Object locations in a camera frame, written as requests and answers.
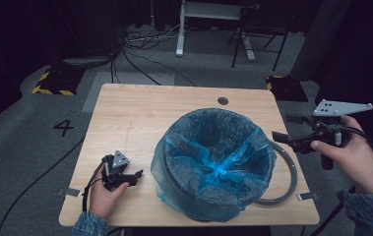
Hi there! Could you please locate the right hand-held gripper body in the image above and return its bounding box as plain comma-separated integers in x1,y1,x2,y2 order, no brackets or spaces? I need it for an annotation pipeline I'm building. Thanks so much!
291,99,373,171

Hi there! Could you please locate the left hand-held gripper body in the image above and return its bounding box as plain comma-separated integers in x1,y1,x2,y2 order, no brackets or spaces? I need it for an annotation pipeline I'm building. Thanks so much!
100,149,134,193

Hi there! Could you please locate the grey bin rim ring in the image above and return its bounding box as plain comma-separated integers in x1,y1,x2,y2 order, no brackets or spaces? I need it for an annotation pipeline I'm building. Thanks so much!
254,139,298,207

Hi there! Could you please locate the blue plastic trash bag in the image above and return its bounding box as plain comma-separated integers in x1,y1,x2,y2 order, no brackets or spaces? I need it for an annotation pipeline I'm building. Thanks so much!
150,107,278,223

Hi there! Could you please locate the grey ribbed trash bin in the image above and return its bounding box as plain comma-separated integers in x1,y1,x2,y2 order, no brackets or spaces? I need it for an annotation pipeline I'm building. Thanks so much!
155,109,276,224

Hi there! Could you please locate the person's left hand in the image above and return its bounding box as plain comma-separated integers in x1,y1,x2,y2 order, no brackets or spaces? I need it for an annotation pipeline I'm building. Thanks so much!
88,170,131,219

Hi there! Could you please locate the person's right hand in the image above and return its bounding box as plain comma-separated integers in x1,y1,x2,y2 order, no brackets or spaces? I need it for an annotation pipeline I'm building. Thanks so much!
310,114,373,196

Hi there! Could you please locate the black yellow striped floor base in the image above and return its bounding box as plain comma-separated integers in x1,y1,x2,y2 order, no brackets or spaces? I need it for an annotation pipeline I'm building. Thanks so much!
31,67,86,96
266,75,309,103

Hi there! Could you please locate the grey tape strip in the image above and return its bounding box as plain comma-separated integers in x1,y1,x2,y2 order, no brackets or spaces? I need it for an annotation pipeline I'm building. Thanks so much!
56,187,84,199
296,192,320,202

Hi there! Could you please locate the grey pillar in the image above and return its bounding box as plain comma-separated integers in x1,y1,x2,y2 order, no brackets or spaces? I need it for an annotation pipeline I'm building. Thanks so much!
288,0,352,83

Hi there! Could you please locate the black metal chair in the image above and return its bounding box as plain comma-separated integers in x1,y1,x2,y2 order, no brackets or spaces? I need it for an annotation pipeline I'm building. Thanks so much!
227,3,290,72

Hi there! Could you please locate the right hand-held gripper black cable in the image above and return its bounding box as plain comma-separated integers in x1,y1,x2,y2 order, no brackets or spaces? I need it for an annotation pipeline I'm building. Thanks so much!
336,125,373,143

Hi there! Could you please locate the hand-held gripper black cable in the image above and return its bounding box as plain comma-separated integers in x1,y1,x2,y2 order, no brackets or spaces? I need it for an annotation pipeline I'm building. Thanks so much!
336,125,373,143
81,161,110,213

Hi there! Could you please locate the left hand-held gripper black cable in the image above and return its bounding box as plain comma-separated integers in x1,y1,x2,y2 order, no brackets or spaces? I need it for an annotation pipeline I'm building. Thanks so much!
81,161,110,213

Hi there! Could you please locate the long black floor cable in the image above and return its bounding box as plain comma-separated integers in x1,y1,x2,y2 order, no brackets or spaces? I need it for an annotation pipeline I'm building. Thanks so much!
0,136,87,236

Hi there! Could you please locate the thin black floor cable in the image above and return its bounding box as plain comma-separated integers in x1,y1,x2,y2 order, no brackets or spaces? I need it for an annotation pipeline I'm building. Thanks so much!
120,48,198,88

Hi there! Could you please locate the grey floor cable cover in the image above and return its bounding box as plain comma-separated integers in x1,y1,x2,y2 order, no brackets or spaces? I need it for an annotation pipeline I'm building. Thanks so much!
62,56,116,69

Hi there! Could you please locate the bundle of floor cables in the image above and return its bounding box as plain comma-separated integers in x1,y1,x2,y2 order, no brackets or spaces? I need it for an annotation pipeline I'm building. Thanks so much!
121,22,183,51

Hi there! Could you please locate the white desk frame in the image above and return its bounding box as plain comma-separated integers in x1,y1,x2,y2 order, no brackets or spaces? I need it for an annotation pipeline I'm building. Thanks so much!
175,0,261,63

